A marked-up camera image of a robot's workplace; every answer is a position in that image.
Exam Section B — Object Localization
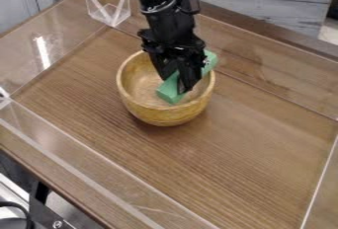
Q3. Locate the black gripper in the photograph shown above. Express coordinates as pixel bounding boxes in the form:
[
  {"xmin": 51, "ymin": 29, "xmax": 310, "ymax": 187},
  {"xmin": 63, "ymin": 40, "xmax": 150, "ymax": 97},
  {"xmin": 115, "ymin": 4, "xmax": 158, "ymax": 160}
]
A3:
[{"xmin": 138, "ymin": 29, "xmax": 206, "ymax": 94}]

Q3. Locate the green rectangular block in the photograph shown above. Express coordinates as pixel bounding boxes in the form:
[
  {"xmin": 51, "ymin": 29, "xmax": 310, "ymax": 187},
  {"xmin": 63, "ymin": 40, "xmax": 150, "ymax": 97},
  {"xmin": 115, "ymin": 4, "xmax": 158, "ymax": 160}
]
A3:
[{"xmin": 156, "ymin": 50, "xmax": 218, "ymax": 105}]

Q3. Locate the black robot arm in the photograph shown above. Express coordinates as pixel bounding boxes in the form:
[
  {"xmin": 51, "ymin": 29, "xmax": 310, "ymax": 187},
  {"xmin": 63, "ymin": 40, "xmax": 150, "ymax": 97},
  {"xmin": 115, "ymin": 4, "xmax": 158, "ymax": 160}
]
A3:
[{"xmin": 138, "ymin": 0, "xmax": 206, "ymax": 94}]

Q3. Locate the brown wooden bowl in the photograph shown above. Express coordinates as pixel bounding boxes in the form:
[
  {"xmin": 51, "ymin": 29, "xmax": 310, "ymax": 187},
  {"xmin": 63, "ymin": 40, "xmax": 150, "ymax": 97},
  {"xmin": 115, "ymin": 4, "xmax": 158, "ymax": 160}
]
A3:
[{"xmin": 116, "ymin": 51, "xmax": 215, "ymax": 126}]

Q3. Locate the clear acrylic tray wall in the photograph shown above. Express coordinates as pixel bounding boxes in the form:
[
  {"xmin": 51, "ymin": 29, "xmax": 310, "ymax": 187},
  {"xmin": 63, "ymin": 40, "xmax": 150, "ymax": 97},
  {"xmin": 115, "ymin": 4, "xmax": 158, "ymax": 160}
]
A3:
[{"xmin": 0, "ymin": 97, "xmax": 218, "ymax": 229}]

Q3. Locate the black table leg bracket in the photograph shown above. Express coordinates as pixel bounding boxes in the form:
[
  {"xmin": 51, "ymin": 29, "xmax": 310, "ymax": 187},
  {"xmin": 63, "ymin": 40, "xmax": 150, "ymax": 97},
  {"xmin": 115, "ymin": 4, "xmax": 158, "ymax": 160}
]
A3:
[{"xmin": 29, "ymin": 182, "xmax": 76, "ymax": 229}]

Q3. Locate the black cable under table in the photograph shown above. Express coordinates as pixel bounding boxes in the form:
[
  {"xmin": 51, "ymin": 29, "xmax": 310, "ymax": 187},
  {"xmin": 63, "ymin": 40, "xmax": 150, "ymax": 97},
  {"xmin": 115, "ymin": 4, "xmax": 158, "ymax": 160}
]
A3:
[{"xmin": 0, "ymin": 200, "xmax": 37, "ymax": 229}]

